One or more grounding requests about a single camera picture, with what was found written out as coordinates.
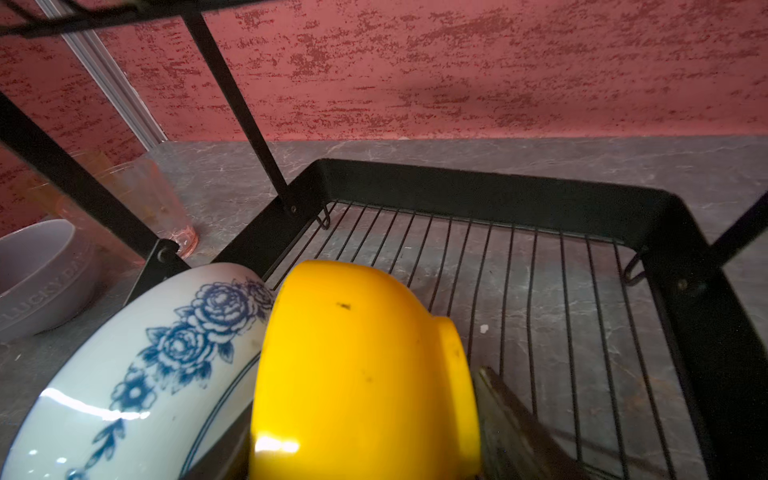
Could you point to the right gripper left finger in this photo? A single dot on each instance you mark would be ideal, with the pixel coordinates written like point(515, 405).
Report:
point(228, 458)

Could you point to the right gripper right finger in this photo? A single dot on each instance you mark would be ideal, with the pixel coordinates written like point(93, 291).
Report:
point(514, 444)

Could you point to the white blue floral bowl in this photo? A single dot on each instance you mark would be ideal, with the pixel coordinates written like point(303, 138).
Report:
point(155, 387)

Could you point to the yellow bowl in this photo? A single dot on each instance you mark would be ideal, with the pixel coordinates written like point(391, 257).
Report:
point(358, 380)

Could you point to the pale pink bowl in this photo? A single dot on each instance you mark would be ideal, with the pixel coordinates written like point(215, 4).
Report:
point(49, 272)

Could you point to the pink transparent cup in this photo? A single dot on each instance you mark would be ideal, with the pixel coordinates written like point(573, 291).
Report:
point(142, 188)

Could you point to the black wire dish rack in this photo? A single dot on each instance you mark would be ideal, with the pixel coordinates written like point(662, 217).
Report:
point(579, 185)

